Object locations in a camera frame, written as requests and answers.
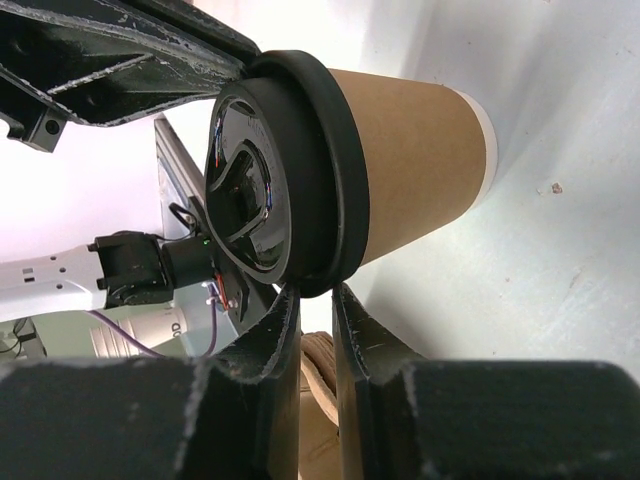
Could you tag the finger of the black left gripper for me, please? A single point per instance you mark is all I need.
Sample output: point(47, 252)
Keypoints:
point(107, 63)

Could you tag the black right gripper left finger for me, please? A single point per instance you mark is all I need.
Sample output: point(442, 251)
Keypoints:
point(233, 415)

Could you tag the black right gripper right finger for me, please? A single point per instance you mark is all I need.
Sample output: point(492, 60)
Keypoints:
point(403, 416)

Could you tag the brown pulp cup carrier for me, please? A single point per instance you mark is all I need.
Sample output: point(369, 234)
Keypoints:
point(319, 441)

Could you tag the brown paper coffee cup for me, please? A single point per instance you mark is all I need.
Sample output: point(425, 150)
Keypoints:
point(431, 155)

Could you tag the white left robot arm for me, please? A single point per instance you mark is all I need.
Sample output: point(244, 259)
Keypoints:
point(120, 270)

